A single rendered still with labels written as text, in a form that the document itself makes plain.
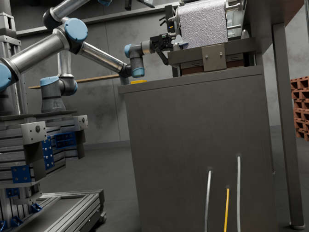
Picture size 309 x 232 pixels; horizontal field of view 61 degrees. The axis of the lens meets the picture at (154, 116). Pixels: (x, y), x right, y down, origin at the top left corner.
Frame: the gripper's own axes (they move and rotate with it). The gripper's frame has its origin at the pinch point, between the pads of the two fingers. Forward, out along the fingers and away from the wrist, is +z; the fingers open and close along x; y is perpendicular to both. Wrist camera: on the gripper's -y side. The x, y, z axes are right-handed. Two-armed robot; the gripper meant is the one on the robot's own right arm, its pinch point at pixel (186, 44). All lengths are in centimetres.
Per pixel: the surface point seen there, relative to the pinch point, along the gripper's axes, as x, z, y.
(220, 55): -22.0, 17.2, -11.8
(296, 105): 306, 116, -60
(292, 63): 395, 134, 13
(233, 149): -26, 19, -54
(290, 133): 13, 49, -55
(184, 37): -0.3, -0.7, 3.8
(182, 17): -0.2, -0.4, 14.4
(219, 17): -0.3, 18.4, 10.7
